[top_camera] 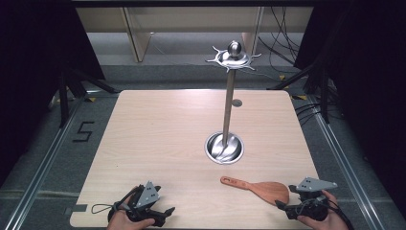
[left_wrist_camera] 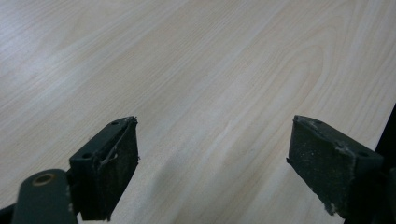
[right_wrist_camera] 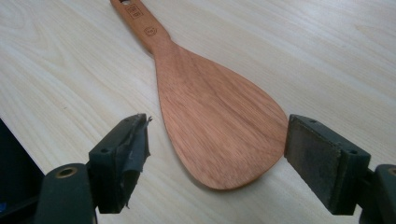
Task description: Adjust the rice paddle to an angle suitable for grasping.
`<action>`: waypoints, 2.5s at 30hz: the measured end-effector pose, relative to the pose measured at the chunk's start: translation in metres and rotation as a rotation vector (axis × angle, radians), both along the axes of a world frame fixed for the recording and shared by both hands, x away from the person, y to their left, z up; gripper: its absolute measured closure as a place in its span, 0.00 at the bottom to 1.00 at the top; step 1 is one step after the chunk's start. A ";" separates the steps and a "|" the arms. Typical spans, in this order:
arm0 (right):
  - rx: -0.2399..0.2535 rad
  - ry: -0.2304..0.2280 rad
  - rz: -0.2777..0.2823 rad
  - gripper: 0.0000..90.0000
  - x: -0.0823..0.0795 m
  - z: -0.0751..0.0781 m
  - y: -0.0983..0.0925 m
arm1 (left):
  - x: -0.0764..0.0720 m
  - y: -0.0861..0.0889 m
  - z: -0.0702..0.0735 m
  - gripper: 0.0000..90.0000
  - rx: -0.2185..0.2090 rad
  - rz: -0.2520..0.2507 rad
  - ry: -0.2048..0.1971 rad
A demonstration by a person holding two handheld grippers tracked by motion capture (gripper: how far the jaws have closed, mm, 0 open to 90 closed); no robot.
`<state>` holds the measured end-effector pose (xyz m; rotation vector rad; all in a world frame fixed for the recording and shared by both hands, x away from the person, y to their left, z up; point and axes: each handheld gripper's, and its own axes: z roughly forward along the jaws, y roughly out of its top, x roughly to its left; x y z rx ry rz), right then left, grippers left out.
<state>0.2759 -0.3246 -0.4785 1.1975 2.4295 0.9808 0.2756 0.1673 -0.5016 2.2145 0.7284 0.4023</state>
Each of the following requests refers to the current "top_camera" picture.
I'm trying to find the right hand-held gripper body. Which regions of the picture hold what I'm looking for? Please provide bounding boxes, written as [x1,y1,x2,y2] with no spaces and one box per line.
[286,176,339,222]

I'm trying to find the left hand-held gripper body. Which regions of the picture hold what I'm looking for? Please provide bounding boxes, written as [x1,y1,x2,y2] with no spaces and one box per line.
[126,180,168,227]

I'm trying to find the wooden rice paddle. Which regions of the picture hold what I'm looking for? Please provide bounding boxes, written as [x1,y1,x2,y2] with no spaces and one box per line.
[219,175,290,206]

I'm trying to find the metal utensil stand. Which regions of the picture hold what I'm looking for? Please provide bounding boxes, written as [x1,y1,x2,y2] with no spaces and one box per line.
[204,39,263,166]

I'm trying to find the person's right hand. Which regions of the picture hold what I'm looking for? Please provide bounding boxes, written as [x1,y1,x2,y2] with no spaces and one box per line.
[296,189,350,230]

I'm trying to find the person's left hand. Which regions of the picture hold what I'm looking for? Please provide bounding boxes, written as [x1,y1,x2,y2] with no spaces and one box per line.
[106,195,156,230]

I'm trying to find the black tripod stand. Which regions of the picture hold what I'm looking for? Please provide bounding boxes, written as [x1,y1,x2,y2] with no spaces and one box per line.
[56,65,121,129]
[267,60,334,125]

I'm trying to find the black curtain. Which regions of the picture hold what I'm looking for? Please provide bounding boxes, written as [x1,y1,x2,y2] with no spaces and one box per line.
[0,0,107,190]
[293,0,406,212]

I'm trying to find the light wooden furniture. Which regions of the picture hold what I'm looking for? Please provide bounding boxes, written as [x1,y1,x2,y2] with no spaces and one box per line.
[76,6,314,64]

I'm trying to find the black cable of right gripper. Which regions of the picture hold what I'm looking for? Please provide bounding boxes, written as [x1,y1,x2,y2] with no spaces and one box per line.
[325,196,356,230]

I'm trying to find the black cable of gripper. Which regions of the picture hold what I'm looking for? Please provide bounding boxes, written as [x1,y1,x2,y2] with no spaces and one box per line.
[91,187,139,216]
[325,196,356,230]

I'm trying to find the aluminium floor rail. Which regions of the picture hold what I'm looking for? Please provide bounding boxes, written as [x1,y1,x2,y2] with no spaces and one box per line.
[2,95,88,230]
[307,95,386,230]

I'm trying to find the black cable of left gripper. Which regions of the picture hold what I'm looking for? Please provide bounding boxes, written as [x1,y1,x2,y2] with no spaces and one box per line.
[91,187,139,216]

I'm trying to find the black floor cables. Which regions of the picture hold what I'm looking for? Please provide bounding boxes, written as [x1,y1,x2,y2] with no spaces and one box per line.
[294,101,324,127]

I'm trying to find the bundle of black hanging cables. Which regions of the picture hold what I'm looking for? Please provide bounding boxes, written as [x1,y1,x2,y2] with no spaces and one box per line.
[257,6,303,66]

